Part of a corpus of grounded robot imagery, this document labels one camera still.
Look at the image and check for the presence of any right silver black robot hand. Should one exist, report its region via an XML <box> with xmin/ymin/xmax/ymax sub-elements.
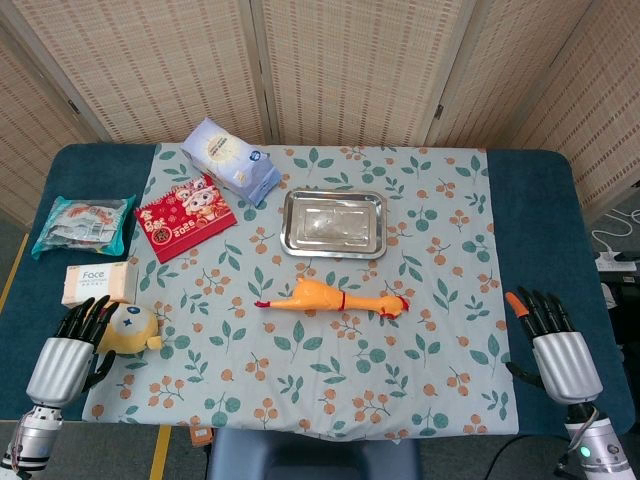
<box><xmin>504</xmin><ymin>285</ymin><xmax>604</xmax><ymax>405</ymax></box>

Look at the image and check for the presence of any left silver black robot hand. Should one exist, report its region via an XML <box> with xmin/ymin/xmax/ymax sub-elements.
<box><xmin>25</xmin><ymin>294</ymin><xmax>119</xmax><ymax>409</ymax></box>

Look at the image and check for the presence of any yellow rubber chicken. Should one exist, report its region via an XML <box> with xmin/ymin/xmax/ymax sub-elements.
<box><xmin>253</xmin><ymin>277</ymin><xmax>411</xmax><ymax>320</ymax></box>

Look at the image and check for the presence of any yellow plush toy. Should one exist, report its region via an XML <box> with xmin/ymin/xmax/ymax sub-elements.
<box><xmin>87</xmin><ymin>301</ymin><xmax>165</xmax><ymax>356</ymax></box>

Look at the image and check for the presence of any stainless steel tray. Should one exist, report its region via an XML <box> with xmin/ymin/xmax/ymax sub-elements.
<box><xmin>279</xmin><ymin>188</ymin><xmax>389</xmax><ymax>259</ymax></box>

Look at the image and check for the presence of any orange white tissue box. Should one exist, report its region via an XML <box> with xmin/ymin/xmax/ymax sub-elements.
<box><xmin>60</xmin><ymin>261</ymin><xmax>139</xmax><ymax>309</ymax></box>

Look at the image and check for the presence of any white power strip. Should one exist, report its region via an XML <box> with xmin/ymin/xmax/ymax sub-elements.
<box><xmin>594</xmin><ymin>251</ymin><xmax>639</xmax><ymax>273</ymax></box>

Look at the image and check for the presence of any teal snack bag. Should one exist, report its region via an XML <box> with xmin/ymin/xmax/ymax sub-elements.
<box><xmin>30</xmin><ymin>194</ymin><xmax>137</xmax><ymax>261</ymax></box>

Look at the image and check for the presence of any red desk calendar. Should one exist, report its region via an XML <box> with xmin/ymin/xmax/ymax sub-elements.
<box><xmin>133</xmin><ymin>174</ymin><xmax>238</xmax><ymax>265</ymax></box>

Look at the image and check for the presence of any floral leaf print tablecloth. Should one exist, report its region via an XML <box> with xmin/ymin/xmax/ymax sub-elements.
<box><xmin>81</xmin><ymin>143</ymin><xmax>519</xmax><ymax>441</ymax></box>

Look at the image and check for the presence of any dark blue chair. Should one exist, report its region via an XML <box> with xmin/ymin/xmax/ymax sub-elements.
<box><xmin>207</xmin><ymin>427</ymin><xmax>424</xmax><ymax>480</ymax></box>

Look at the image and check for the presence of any light blue tissue pack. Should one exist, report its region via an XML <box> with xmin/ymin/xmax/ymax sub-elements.
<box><xmin>179</xmin><ymin>117</ymin><xmax>282</xmax><ymax>208</ymax></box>

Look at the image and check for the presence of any woven folding screen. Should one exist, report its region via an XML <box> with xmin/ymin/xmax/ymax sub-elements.
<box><xmin>0</xmin><ymin>0</ymin><xmax>640</xmax><ymax>226</ymax></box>

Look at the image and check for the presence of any white power cable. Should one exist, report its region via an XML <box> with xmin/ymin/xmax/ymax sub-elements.
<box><xmin>592</xmin><ymin>209</ymin><xmax>640</xmax><ymax>256</ymax></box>

